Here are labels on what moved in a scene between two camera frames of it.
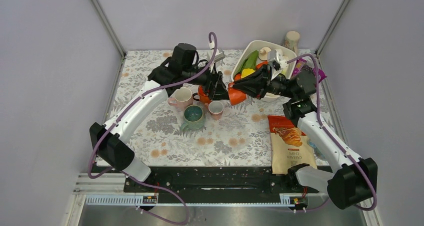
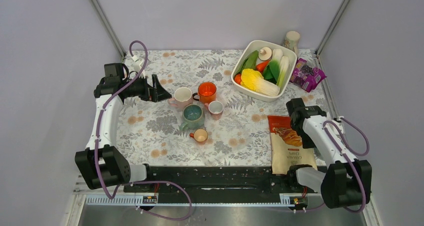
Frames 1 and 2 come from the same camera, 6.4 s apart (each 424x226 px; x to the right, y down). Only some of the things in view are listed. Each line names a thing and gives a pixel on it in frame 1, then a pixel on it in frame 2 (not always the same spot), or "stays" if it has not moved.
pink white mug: [183, 98] stays
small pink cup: [216, 109] stays
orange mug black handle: [201, 96] stays
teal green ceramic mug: [194, 118] stays
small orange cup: [236, 97] -> [200, 135]
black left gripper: [221, 93] -> [155, 93]
